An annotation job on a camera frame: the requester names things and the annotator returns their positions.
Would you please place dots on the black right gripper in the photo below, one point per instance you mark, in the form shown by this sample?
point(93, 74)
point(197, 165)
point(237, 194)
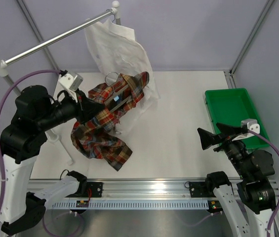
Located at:
point(208, 138)

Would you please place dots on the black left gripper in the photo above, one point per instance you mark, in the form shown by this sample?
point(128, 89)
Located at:
point(86, 109)

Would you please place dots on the grey metal hanger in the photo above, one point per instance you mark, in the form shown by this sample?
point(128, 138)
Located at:
point(116, 99)

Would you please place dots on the plaid flannel shirt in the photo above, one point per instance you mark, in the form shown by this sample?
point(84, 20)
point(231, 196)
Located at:
point(94, 139)

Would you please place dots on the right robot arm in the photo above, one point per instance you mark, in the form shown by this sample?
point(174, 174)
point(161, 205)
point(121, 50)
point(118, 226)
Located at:
point(255, 190)

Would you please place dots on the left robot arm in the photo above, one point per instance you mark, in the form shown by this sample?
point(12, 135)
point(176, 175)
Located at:
point(20, 144)

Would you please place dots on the white shirt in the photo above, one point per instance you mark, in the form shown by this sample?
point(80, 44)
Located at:
point(115, 50)

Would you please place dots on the white shirt hanger hook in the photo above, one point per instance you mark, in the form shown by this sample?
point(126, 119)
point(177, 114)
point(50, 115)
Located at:
point(117, 16)

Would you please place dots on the green plastic bin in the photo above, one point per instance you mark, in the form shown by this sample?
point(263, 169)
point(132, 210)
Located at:
point(231, 106)

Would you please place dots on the silver clothes rack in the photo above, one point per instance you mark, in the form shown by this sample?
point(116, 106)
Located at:
point(53, 137)

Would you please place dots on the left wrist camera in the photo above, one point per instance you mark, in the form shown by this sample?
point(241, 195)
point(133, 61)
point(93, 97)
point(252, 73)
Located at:
point(70, 82)

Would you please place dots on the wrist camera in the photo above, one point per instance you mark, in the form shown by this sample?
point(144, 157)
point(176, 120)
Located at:
point(248, 129)
point(70, 82)

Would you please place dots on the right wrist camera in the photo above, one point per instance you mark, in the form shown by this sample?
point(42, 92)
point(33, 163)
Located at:
point(248, 129)

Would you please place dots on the aluminium mounting rail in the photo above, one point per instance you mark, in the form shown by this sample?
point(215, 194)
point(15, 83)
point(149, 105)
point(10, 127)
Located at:
point(146, 188)

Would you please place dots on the white slotted cable duct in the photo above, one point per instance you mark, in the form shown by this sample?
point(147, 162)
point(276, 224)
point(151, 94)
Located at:
point(132, 205)

